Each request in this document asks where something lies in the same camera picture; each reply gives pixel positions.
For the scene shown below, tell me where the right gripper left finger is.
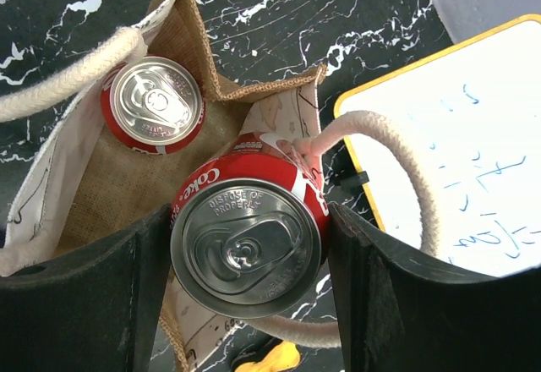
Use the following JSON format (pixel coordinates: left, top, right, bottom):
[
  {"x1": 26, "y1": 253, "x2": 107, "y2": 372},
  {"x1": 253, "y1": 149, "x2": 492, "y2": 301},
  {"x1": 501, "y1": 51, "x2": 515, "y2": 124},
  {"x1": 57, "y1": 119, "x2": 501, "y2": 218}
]
[{"x1": 1, "y1": 205, "x2": 171, "y2": 371}]

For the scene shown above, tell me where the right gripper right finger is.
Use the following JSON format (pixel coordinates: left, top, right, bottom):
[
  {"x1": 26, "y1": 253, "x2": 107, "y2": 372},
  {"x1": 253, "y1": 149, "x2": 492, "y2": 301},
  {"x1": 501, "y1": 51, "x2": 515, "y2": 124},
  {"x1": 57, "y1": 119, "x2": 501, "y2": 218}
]
[{"x1": 328, "y1": 203, "x2": 540, "y2": 371}]

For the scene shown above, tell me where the red cola can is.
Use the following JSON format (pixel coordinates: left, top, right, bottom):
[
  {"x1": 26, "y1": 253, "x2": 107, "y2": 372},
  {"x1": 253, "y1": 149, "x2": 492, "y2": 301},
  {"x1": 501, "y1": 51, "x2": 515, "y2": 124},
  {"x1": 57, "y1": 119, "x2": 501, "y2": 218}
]
[
  {"x1": 170, "y1": 132, "x2": 330, "y2": 319},
  {"x1": 101, "y1": 55, "x2": 206, "y2": 155}
]

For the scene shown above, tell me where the orange dog bone toy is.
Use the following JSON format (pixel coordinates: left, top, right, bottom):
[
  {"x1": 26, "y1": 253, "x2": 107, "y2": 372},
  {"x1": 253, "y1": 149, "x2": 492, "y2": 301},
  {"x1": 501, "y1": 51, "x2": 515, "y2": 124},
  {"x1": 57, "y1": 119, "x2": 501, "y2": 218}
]
[{"x1": 232, "y1": 341, "x2": 301, "y2": 372}]

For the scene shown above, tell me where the small whiteboard orange frame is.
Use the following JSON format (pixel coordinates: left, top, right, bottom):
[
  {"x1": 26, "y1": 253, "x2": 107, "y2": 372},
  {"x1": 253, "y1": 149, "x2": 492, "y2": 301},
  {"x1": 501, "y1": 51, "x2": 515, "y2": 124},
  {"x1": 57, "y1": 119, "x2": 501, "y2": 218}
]
[{"x1": 334, "y1": 14, "x2": 540, "y2": 276}]

